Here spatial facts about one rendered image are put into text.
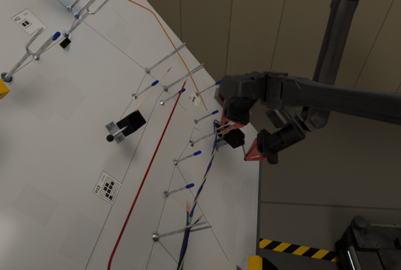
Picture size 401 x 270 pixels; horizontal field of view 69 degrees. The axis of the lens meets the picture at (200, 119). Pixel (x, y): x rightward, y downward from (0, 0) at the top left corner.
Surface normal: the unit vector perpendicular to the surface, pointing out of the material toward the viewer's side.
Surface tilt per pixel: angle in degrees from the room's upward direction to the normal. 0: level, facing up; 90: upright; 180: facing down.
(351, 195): 0
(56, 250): 50
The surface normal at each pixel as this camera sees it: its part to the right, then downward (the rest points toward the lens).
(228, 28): -0.05, 0.67
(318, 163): 0.02, -0.74
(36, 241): 0.76, -0.38
